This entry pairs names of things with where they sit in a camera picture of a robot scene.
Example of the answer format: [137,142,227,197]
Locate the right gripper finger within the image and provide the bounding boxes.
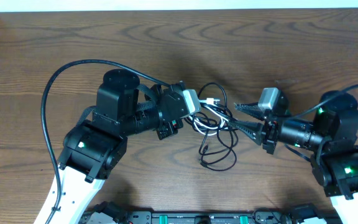
[234,102,264,121]
[229,120,263,146]

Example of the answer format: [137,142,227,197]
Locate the thin black cable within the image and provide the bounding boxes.
[197,105,236,156]

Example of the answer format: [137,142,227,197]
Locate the thick black cable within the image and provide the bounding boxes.
[185,82,239,172]

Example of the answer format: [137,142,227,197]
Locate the white cable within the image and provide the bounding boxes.
[188,96,226,137]

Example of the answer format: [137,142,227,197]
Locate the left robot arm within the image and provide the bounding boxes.
[35,69,200,223]

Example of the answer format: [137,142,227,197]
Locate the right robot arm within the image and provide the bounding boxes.
[229,88,358,223]

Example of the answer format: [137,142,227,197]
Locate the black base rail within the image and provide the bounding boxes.
[78,202,342,224]

